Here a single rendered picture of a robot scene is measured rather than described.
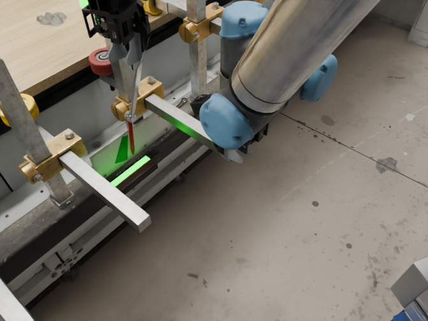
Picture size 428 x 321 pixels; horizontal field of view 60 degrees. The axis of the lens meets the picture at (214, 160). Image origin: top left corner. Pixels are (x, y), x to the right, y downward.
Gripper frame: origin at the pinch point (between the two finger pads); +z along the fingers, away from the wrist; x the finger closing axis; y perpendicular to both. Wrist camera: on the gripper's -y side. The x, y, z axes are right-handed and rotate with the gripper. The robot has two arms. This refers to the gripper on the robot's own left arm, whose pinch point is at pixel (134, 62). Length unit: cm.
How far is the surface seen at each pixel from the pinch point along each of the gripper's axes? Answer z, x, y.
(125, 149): 26.9, -6.7, 1.5
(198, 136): 17.0, 13.3, -0.4
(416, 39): 95, 89, -215
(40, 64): 11.6, -32.0, -5.4
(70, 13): 11, -40, -30
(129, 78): 8.4, -5.2, -4.4
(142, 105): 17.1, -3.9, -5.7
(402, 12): 86, 76, -233
